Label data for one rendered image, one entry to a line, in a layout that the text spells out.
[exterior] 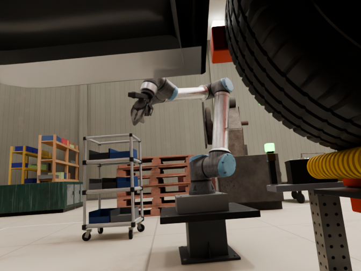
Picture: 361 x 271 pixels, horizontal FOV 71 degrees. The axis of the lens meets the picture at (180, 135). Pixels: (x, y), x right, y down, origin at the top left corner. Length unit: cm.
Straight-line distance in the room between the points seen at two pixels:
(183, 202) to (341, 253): 84
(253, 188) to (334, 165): 340
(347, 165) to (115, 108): 1035
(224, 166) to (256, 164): 237
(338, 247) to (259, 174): 266
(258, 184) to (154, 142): 678
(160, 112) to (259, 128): 418
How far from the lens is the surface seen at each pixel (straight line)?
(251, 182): 396
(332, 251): 143
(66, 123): 1108
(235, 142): 624
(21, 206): 641
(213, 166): 167
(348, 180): 74
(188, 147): 1019
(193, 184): 179
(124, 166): 411
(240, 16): 51
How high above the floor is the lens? 50
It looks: 10 degrees up
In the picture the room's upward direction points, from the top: 4 degrees counter-clockwise
